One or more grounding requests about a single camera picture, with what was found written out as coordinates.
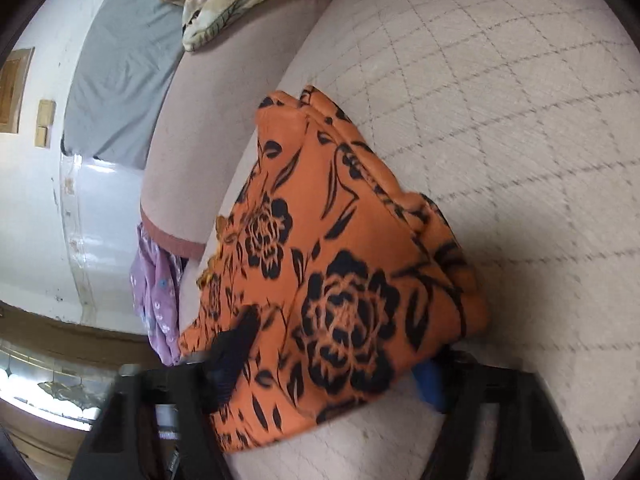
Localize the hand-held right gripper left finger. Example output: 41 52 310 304
70 304 263 480

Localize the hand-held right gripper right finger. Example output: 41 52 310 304
412 347 586 480

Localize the orange black floral garment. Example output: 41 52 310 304
177 85 491 456

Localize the purple floral cloth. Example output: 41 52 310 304
129 222 186 367

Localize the white glossy ornamented panel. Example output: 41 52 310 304
59 152 151 333

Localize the wooden stained glass door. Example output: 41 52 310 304
0 300 168 461

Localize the quilted beige mattress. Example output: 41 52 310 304
177 0 640 480

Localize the grey bed sheet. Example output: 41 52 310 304
61 0 188 171

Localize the beige brown floral blanket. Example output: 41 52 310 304
150 0 358 53

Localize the wooden wall frame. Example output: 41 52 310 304
0 47 36 135

